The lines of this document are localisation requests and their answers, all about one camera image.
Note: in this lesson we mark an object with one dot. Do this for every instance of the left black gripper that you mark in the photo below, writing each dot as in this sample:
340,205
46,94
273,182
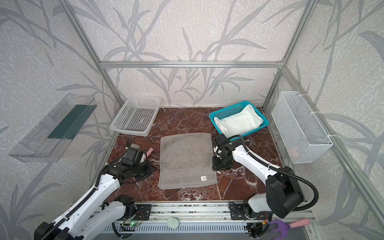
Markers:
143,167

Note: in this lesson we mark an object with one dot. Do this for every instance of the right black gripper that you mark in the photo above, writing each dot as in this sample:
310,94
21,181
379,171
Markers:
219,161

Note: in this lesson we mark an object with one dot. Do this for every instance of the white towel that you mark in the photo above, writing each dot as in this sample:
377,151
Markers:
240,123

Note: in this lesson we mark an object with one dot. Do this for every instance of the grey towel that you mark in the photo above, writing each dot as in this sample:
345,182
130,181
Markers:
186,161

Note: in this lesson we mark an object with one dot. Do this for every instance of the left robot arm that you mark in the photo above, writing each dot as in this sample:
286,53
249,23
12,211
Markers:
90,215

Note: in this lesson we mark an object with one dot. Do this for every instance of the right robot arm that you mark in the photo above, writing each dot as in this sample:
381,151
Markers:
285,192

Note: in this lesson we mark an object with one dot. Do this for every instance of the grey flat stone block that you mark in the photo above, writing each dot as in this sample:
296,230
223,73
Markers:
132,147

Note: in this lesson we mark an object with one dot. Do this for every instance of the teal plastic basket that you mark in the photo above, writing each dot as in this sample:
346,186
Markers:
234,109

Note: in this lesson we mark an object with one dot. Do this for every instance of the grey plastic basket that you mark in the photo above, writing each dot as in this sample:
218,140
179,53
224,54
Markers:
136,116

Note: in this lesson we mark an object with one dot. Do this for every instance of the pale green round disc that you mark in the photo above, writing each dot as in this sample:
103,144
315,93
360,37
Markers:
173,223

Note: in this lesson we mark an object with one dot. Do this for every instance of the purple pink fork tool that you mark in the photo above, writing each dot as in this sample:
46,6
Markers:
283,228

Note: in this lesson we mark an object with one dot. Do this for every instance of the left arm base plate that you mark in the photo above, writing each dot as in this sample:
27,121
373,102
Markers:
142,213

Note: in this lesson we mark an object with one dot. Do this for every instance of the aluminium rail frame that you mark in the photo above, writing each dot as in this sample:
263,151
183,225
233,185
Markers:
194,217

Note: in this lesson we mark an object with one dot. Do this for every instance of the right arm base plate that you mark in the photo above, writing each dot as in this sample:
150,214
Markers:
242,212

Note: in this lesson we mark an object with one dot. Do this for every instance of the white wire mesh basket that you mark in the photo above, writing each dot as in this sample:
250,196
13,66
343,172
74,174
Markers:
301,132

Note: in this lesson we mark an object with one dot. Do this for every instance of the clear acrylic wall shelf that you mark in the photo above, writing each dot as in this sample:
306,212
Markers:
50,138

